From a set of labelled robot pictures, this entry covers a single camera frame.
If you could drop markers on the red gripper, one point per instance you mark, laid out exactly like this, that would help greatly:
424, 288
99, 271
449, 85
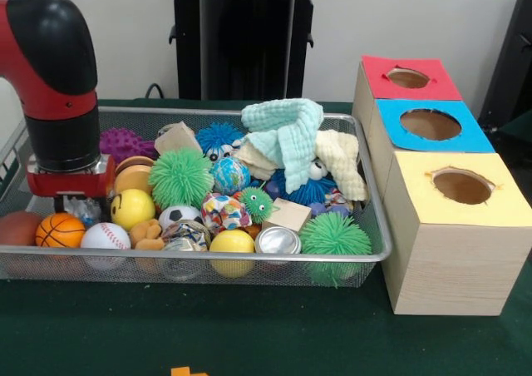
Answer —
71, 185

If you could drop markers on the clear plastic packet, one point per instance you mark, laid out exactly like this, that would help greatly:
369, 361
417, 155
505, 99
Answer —
83, 210

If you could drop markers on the purple spiky toy with eyes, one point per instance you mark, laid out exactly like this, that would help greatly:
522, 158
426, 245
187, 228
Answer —
126, 143

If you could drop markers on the green spiky ball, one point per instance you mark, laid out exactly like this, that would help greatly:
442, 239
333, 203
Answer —
335, 236
180, 179

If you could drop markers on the orange plastic comb toy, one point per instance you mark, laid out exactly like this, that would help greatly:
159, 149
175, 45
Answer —
189, 371

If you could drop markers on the mint green cloth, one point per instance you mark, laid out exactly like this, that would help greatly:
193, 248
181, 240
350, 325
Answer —
287, 135

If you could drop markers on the cream muslin cloth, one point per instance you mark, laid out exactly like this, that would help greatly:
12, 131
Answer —
341, 160

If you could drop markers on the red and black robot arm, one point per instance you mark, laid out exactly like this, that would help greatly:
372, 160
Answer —
58, 76

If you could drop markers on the clear mesh bin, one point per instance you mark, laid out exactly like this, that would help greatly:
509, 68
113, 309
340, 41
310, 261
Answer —
349, 131

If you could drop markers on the wooden box with three holes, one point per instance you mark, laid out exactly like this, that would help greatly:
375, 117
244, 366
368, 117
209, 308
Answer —
449, 259

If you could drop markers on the small orange basketball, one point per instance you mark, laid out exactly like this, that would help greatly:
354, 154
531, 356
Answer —
60, 230

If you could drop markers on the white baseball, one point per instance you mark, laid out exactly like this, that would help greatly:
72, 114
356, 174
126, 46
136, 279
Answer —
105, 236

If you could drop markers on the yellow smiley ball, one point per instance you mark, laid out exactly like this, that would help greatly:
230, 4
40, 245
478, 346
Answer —
133, 208

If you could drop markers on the dark green tablecloth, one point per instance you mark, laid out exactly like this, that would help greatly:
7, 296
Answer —
249, 334

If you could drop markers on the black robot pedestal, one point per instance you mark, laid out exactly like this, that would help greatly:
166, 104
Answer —
249, 43

